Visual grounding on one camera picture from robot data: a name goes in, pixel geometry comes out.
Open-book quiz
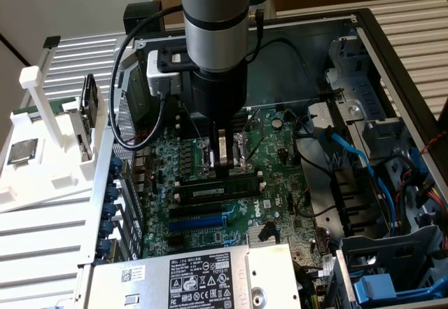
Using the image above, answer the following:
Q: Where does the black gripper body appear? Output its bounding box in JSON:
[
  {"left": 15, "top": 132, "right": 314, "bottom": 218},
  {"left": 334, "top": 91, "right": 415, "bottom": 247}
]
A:
[{"left": 190, "top": 62, "right": 250, "bottom": 124}]

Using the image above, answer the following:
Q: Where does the green RAM stick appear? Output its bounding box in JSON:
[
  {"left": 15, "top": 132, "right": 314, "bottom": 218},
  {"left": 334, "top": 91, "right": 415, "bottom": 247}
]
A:
[
  {"left": 179, "top": 178, "right": 263, "bottom": 202},
  {"left": 19, "top": 95, "right": 77, "bottom": 121}
]

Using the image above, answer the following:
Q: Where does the CPU socket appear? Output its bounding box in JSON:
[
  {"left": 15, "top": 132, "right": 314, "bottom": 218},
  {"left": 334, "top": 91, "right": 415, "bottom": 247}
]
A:
[{"left": 197, "top": 132, "right": 256, "bottom": 179}]

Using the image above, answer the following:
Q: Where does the metal socket locking lever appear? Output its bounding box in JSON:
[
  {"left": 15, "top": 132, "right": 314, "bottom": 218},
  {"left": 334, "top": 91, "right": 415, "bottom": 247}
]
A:
[
  {"left": 196, "top": 161, "right": 255, "bottom": 175},
  {"left": 178, "top": 101, "right": 207, "bottom": 148}
]

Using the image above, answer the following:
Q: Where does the metal socket cover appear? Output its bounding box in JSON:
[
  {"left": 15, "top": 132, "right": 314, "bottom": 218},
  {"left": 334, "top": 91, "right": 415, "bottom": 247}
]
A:
[{"left": 240, "top": 107, "right": 267, "bottom": 165}]

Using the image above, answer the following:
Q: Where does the green Dell motherboard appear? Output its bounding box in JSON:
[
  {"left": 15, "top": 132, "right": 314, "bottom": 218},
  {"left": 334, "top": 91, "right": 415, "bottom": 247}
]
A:
[{"left": 134, "top": 107, "right": 339, "bottom": 289}]

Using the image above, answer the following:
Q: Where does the open grey PC case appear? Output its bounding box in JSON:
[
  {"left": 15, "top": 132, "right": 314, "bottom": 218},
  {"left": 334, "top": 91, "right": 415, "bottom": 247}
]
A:
[{"left": 75, "top": 7, "right": 448, "bottom": 309}]

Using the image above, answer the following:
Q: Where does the long black expansion slot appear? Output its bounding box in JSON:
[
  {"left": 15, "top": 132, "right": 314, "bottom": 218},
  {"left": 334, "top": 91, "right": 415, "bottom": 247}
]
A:
[{"left": 169, "top": 202, "right": 225, "bottom": 221}]

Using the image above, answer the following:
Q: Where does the blue expansion slot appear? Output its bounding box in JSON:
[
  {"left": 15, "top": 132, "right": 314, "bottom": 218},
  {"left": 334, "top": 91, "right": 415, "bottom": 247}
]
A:
[{"left": 167, "top": 210, "right": 239, "bottom": 233}]

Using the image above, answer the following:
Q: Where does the silver finned heatsink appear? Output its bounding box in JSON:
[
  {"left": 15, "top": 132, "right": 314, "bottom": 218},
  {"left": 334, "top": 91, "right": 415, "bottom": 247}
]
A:
[{"left": 246, "top": 224, "right": 278, "bottom": 246}]

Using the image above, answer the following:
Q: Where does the black box device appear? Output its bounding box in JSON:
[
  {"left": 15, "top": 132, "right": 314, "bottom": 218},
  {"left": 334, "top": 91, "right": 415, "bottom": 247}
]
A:
[{"left": 124, "top": 2, "right": 164, "bottom": 39}]

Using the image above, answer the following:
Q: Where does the black expansion card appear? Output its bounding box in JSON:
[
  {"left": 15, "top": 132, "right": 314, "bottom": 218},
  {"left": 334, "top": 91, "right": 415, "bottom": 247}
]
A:
[{"left": 77, "top": 73, "right": 99, "bottom": 130}]

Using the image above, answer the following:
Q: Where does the metal disk bay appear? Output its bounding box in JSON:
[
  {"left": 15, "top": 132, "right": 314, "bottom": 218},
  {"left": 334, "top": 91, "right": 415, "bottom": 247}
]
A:
[{"left": 325, "top": 35, "right": 389, "bottom": 124}]

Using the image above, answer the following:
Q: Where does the black plastic fan shroud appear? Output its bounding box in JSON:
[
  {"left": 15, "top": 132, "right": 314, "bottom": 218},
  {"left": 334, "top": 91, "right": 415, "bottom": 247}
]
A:
[{"left": 330, "top": 167, "right": 389, "bottom": 238}]

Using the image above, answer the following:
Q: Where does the silver power supply unit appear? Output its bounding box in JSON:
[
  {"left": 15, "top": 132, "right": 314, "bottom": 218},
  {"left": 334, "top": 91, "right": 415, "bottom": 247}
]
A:
[{"left": 75, "top": 244, "right": 302, "bottom": 309}]

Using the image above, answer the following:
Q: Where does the white parts rack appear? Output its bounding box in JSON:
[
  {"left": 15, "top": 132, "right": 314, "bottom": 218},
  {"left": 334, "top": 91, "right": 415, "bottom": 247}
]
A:
[{"left": 0, "top": 66, "right": 116, "bottom": 214}]

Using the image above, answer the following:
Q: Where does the black end cap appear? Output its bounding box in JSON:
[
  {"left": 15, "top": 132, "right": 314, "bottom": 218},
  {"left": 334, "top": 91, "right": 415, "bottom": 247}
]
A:
[{"left": 42, "top": 35, "right": 62, "bottom": 50}]

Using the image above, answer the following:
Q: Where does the silver CPU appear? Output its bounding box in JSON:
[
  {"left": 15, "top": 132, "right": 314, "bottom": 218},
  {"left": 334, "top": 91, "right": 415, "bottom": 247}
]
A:
[{"left": 6, "top": 137, "right": 40, "bottom": 165}]

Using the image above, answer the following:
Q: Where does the grey disk bay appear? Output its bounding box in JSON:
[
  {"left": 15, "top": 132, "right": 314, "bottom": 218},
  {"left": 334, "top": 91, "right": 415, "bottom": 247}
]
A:
[{"left": 335, "top": 224, "right": 446, "bottom": 309}]

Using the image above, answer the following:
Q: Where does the blue plastic disk carrier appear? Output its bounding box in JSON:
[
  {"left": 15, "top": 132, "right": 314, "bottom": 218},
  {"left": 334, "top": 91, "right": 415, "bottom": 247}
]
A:
[{"left": 351, "top": 273, "right": 448, "bottom": 305}]

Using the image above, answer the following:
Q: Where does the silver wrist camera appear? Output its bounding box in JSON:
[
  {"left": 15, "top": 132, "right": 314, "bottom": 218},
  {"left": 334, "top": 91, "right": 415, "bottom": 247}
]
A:
[{"left": 146, "top": 49, "right": 197, "bottom": 97}]

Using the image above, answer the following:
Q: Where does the red black twisted wire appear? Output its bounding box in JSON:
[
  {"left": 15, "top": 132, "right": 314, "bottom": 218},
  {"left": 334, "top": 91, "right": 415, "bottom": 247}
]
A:
[
  {"left": 132, "top": 128, "right": 158, "bottom": 193},
  {"left": 418, "top": 128, "right": 448, "bottom": 156}
]

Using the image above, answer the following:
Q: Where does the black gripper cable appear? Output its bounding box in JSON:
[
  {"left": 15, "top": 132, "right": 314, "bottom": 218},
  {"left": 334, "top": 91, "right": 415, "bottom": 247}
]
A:
[{"left": 246, "top": 6, "right": 266, "bottom": 61}]

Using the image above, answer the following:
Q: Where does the black wire with plug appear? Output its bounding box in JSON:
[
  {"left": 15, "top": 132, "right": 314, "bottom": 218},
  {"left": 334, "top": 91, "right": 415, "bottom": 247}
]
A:
[{"left": 244, "top": 37, "right": 346, "bottom": 96}]

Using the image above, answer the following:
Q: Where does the black wire plug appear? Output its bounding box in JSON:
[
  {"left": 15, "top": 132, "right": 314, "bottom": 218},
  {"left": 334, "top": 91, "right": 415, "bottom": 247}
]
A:
[{"left": 258, "top": 219, "right": 278, "bottom": 243}]

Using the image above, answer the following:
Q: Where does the thick black wire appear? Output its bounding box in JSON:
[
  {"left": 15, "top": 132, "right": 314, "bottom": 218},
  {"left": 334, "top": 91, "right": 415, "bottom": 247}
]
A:
[{"left": 293, "top": 109, "right": 337, "bottom": 181}]

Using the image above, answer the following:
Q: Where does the black camera cable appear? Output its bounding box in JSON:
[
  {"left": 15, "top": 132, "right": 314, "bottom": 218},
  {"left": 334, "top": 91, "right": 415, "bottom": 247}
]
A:
[{"left": 108, "top": 4, "right": 185, "bottom": 152}]

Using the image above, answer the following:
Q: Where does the thin black wire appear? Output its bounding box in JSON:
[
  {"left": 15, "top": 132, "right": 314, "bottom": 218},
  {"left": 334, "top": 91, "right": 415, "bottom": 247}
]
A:
[{"left": 295, "top": 188, "right": 339, "bottom": 219}]

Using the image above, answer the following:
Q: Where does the blue disk wire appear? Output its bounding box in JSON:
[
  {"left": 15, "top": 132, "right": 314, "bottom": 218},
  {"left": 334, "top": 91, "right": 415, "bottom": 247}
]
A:
[{"left": 318, "top": 126, "right": 400, "bottom": 235}]

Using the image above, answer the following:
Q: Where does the grey plastic bracket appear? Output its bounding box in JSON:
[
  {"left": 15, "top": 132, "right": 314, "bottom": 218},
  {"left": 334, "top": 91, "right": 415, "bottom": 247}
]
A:
[{"left": 362, "top": 117, "right": 409, "bottom": 161}]

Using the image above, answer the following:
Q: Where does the coloured power wire bundle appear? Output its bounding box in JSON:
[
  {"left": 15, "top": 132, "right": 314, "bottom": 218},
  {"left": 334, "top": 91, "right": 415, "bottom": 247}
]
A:
[{"left": 418, "top": 177, "right": 448, "bottom": 252}]

